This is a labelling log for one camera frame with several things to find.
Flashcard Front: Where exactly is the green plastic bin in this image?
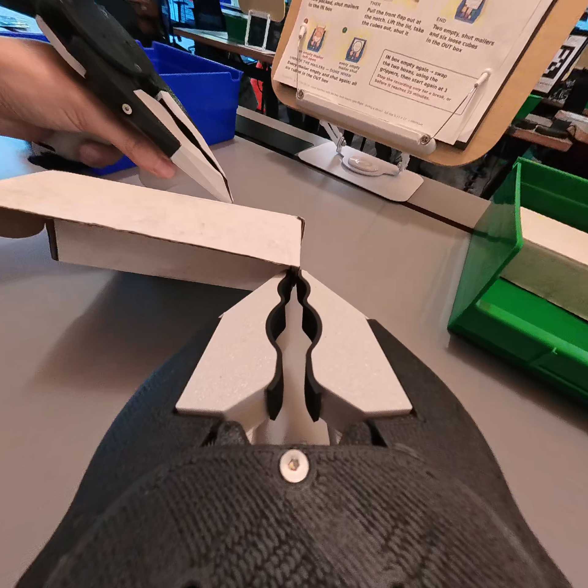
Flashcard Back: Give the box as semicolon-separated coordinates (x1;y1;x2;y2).
448;157;588;405

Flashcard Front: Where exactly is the grey desk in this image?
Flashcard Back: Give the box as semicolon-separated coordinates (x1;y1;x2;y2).
0;108;588;588

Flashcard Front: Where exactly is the white cardboard mailer box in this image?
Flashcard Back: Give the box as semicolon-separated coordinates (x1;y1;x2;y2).
501;207;588;321
0;170;305;291

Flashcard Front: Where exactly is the person's left hand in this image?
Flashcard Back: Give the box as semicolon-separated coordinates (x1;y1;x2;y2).
0;36;177;180

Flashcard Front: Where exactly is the instruction sheet on clipboard stand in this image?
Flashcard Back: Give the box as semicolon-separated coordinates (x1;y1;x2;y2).
271;0;584;167

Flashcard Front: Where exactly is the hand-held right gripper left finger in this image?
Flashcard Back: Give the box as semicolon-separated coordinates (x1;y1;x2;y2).
175;270;297;445

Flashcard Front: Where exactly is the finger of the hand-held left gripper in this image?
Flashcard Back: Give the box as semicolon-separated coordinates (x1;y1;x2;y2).
134;89;234;204
156;90;230;194

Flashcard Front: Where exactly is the blue plastic bin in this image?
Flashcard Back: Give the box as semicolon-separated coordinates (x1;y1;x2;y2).
89;40;243;176

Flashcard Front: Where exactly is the small wooden board stand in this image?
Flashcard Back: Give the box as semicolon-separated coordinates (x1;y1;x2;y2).
239;0;286;50

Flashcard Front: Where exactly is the metal page holder wire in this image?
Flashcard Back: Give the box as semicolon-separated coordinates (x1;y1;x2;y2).
420;70;492;143
295;18;309;99

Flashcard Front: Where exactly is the brown office desk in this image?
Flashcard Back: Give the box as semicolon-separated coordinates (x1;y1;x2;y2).
174;27;276;65

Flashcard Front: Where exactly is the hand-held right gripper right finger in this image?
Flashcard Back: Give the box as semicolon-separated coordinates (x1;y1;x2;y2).
296;270;413;445

